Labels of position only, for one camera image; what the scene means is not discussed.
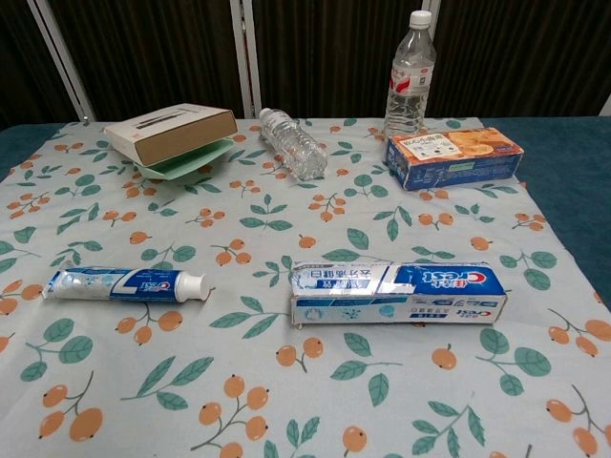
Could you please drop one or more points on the blue white toothpaste box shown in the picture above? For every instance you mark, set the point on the blue white toothpaste box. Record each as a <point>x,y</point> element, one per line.
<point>363,305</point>

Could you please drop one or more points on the teal table cover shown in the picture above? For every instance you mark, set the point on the teal table cover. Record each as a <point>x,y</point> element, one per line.
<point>573,167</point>

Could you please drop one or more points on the tall red-label water bottle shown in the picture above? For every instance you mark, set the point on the tall red-label water bottle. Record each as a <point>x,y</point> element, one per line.
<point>408,95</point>

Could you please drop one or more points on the orange blue biscuit box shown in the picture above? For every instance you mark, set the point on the orange blue biscuit box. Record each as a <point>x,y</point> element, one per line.
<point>453,152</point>

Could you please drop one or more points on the floral fruit print tablecloth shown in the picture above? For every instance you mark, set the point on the floral fruit print tablecloth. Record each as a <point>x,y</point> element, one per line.
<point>286,391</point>

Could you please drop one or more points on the white partition frame post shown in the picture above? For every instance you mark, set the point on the white partition frame post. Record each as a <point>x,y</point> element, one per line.
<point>246,57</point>
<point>67,62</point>
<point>435,6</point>

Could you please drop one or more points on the small clear water bottle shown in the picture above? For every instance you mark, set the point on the small clear water bottle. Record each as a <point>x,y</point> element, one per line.
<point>293,145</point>

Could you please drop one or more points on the light green paper envelope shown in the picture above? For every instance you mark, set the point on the light green paper envelope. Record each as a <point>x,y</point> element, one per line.
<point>191,162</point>

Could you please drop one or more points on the blue white toothpaste tube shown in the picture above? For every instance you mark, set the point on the blue white toothpaste tube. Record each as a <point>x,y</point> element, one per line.
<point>119,285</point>

